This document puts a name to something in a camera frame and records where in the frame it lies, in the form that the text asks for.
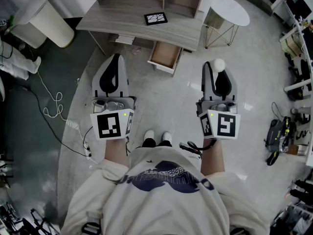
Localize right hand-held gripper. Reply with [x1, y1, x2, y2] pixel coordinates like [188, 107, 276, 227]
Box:
[195, 62, 242, 141]

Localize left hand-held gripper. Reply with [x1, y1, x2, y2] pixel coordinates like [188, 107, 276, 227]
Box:
[89, 53, 136, 141]

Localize small white ball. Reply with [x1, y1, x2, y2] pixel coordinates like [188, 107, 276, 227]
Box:
[211, 58, 226, 72]

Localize wooden drawer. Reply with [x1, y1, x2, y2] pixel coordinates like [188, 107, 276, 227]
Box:
[147, 41, 183, 76]

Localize person's left forearm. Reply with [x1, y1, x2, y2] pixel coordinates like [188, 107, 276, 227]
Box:
[104, 138, 130, 167]

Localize person's right forearm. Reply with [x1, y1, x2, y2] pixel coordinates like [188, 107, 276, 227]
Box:
[200, 138, 225, 176]

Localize grey wooden desk with shelves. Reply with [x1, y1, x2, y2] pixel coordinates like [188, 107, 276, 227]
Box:
[75, 0, 220, 52]

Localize black red tool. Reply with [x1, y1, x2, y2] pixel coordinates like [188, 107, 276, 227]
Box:
[179, 141, 202, 160]

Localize person's black trousers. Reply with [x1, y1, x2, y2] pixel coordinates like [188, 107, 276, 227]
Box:
[141, 138, 173, 148]

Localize white power strip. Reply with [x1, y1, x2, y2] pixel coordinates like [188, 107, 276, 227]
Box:
[83, 141, 92, 158]

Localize grey yellow tool bag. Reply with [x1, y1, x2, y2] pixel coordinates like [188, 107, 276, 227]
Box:
[264, 116, 292, 166]

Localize white office desk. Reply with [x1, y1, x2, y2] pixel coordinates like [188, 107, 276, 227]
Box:
[270, 0, 313, 167]

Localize round white side table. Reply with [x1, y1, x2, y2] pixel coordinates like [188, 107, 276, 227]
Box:
[201, 0, 251, 49]

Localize black office chair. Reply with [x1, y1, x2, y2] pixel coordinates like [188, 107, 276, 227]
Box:
[288, 57, 313, 100]

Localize small cardboard box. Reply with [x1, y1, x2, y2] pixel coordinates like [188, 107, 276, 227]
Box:
[288, 143, 309, 156]

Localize cream printed shirt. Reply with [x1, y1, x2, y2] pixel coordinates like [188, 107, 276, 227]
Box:
[60, 145, 269, 235]

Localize black looped gripper cable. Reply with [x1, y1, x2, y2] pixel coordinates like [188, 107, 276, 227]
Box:
[187, 138, 217, 152]

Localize white floor cable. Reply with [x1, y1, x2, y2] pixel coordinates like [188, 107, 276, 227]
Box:
[36, 70, 82, 130]

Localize black floor cable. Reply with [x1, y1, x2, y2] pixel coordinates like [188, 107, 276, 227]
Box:
[21, 86, 91, 157]

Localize white ribbed pedestal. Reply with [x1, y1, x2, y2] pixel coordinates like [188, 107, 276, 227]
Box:
[9, 0, 75, 49]

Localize black strap buckle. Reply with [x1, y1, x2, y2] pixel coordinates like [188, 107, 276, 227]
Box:
[81, 221, 102, 235]

